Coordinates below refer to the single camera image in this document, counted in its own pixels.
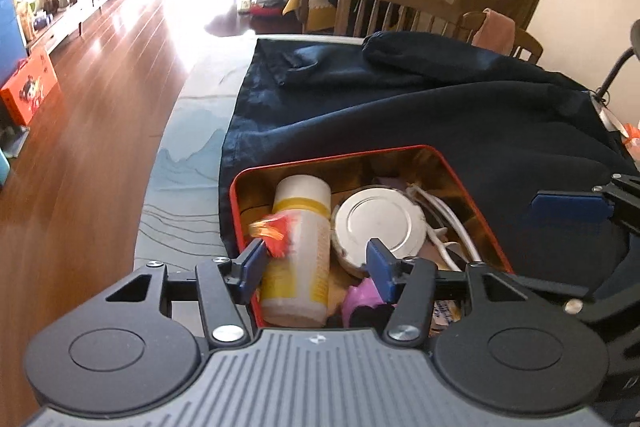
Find white glasses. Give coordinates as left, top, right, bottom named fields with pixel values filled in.
left=405, top=184, right=484, bottom=271

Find grey dustpan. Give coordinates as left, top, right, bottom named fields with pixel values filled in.
left=0, top=124, right=31, bottom=158

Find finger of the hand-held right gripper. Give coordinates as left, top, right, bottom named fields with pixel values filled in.
left=530, top=174, right=640, bottom=235
left=517, top=279, right=640, bottom=325

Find orange gift box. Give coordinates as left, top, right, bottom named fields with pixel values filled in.
left=0, top=47, right=62, bottom=126

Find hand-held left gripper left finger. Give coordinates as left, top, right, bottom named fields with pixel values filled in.
left=105, top=238, right=268, bottom=350

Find grey desk lamp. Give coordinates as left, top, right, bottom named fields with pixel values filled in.
left=595, top=19, right=640, bottom=101

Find small white printed packet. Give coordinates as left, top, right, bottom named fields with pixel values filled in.
left=432, top=299, right=464, bottom=333

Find white bowl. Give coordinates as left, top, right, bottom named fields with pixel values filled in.
left=595, top=99, right=626, bottom=134

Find purple toy figure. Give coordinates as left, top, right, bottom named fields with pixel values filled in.
left=342, top=277, right=396, bottom=328

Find red tin box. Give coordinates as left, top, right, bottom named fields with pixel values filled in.
left=230, top=145, right=516, bottom=329

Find red orange toy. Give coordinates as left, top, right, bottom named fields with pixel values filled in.
left=248, top=214, right=296, bottom=261

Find white bottle yellow label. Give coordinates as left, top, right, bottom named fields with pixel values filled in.
left=260, top=175, right=332, bottom=328

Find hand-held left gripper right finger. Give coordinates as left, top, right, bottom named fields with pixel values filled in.
left=366, top=238, right=543, bottom=343

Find pink cloth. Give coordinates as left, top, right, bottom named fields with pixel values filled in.
left=472, top=8, right=516, bottom=56

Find low white tv cabinet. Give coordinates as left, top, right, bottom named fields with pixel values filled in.
left=25, top=0, right=136, bottom=53

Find dark blue cloth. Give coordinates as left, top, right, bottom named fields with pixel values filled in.
left=218, top=31, right=640, bottom=308

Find black cabinet blue front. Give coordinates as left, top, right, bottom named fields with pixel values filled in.
left=0, top=0, right=29, bottom=83

